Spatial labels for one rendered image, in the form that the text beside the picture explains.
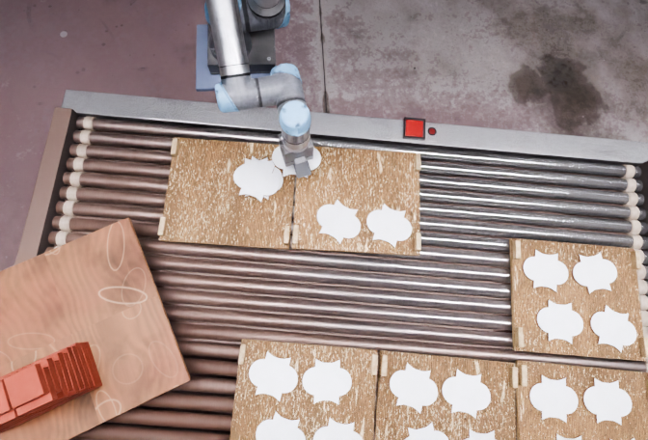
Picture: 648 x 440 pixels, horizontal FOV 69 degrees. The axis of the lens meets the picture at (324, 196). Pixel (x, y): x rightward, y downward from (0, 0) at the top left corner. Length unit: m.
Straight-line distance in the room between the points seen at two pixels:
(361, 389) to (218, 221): 0.67
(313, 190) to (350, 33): 1.58
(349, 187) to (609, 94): 2.08
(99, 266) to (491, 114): 2.19
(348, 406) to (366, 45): 2.06
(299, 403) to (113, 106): 1.15
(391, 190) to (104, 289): 0.92
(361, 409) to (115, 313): 0.75
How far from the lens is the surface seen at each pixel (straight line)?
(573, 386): 1.71
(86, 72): 3.05
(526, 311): 1.65
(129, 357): 1.46
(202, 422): 1.55
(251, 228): 1.53
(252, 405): 1.51
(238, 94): 1.21
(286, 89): 1.21
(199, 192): 1.58
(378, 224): 1.53
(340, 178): 1.57
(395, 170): 1.60
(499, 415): 1.62
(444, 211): 1.62
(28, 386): 1.26
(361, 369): 1.50
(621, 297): 1.80
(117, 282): 1.49
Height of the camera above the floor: 2.42
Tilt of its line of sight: 74 degrees down
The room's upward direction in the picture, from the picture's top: 9 degrees clockwise
